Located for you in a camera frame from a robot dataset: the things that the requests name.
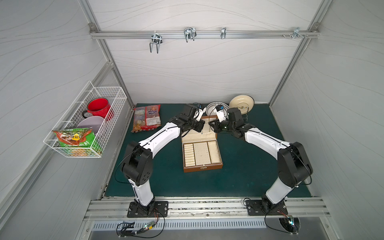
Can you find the brown jewelry box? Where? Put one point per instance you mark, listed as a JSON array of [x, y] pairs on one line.
[[201, 150]]

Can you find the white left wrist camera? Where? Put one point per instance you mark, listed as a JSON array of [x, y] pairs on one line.
[[201, 109]]

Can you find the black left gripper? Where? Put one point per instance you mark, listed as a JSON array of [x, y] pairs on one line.
[[197, 125]]

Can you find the white bowl diamond pattern rim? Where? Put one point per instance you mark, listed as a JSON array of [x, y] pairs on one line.
[[210, 111]]

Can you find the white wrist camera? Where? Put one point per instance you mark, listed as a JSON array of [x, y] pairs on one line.
[[221, 113], [201, 109]]

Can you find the metal double hook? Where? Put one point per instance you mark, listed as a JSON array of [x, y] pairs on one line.
[[156, 40]]

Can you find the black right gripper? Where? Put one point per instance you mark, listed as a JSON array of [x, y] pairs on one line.
[[216, 125]]

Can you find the red enamel mug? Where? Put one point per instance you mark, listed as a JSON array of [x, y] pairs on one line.
[[99, 107]]

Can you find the red snack bag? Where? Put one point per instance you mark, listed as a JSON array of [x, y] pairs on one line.
[[146, 118]]

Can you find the metal loop hook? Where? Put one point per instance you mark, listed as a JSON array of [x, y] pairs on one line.
[[190, 34]]

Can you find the chrome wire plate stand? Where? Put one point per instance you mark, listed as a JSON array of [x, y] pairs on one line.
[[244, 115]]

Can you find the white plate in basket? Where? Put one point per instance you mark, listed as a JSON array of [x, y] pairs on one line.
[[93, 122]]

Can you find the aluminium horizontal rail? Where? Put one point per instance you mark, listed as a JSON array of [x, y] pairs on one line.
[[207, 35]]

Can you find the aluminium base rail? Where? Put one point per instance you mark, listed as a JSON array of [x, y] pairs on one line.
[[209, 208]]

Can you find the white wire wall basket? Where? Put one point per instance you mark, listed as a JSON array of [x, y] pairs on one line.
[[73, 116]]

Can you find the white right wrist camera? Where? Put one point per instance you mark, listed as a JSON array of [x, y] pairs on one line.
[[221, 113]]

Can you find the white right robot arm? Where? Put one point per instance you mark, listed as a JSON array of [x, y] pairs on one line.
[[293, 163]]

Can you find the electronics board with wires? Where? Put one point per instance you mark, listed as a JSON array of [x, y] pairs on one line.
[[127, 229]]

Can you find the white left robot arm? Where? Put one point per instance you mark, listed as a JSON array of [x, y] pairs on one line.
[[137, 165]]

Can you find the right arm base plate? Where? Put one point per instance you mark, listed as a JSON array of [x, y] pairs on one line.
[[264, 207]]

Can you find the cream speckled plate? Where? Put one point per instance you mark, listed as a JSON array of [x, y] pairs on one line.
[[244, 103]]

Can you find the green snack bag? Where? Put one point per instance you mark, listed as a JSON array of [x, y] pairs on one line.
[[80, 142]]

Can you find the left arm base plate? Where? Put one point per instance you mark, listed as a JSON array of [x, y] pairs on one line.
[[150, 209]]

